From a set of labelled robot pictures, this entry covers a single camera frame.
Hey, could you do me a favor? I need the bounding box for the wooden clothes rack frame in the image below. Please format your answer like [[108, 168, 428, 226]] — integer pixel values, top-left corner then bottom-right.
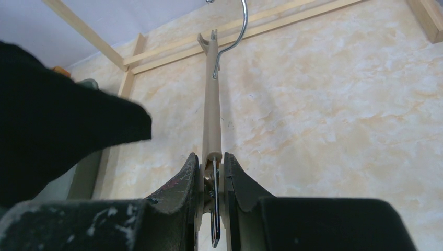
[[41, 0, 443, 200]]

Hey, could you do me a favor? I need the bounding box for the black garment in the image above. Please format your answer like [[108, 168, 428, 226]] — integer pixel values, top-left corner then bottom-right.
[[1, 42, 152, 208]]

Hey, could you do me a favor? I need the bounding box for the orange compartment tray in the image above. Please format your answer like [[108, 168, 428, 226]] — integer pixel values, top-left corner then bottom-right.
[[52, 66, 72, 78]]

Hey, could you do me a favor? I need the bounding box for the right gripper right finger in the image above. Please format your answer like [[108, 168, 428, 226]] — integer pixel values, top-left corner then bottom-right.
[[223, 152, 275, 250]]

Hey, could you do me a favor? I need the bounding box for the dark green plastic bin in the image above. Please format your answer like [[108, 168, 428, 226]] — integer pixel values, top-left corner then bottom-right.
[[33, 78, 104, 202]]

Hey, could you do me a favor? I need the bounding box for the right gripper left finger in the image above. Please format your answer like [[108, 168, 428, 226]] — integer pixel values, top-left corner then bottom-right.
[[144, 153, 199, 250]]

